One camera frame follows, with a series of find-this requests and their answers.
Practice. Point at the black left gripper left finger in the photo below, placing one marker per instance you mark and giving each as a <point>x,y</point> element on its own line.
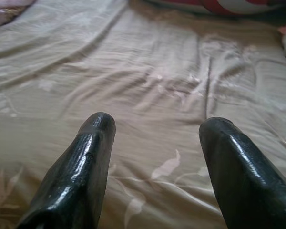
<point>74,179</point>

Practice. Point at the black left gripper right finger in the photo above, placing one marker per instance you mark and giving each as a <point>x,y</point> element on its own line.
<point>248,186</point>

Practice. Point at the beige floral bed sheet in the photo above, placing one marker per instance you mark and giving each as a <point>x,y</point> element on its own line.
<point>143,83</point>

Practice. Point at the pink cartoon print blanket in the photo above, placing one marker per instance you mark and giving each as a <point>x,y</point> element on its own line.
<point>4,14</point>

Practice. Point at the red white striped star bolster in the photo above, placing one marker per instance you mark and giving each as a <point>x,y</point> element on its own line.
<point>217,6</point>

